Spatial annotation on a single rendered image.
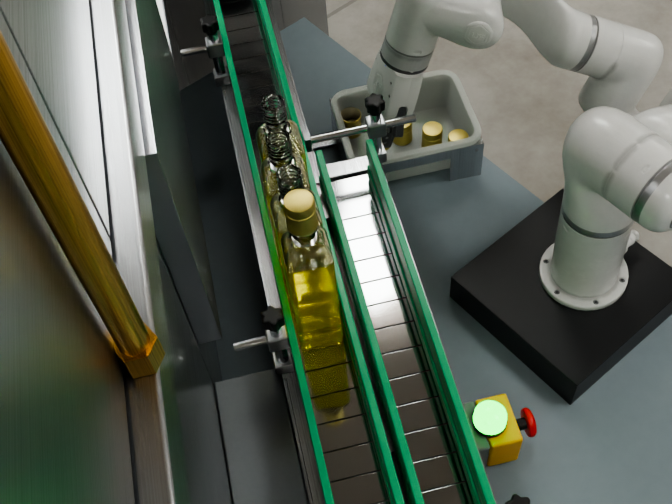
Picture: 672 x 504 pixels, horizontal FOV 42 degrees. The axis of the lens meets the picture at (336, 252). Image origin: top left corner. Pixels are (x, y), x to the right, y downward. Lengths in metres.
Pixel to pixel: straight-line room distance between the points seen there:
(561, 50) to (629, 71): 0.11
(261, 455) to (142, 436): 0.55
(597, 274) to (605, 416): 0.20
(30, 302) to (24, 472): 0.09
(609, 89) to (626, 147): 0.33
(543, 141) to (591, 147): 1.51
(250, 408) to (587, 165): 0.51
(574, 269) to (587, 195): 0.15
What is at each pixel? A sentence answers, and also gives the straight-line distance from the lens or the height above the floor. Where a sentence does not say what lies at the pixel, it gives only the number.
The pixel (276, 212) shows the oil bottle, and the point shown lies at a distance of 1.03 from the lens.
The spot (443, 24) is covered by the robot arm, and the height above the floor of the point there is 1.08.
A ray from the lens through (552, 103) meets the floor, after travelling 2.68.
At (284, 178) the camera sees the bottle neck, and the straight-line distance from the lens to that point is 1.01.
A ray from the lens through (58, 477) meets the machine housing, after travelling 0.40.
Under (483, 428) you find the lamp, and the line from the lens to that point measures 1.15.
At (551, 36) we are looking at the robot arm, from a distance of 1.34.
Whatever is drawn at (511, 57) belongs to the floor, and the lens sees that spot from 2.81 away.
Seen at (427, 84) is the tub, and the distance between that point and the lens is 1.53.
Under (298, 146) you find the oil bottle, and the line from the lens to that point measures 1.10.
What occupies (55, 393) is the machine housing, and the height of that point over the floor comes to 1.54.
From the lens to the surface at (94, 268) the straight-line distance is 0.48.
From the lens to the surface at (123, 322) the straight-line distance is 0.53.
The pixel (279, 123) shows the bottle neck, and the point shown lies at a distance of 1.08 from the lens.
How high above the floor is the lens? 1.90
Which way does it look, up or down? 55 degrees down
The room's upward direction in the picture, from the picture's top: 7 degrees counter-clockwise
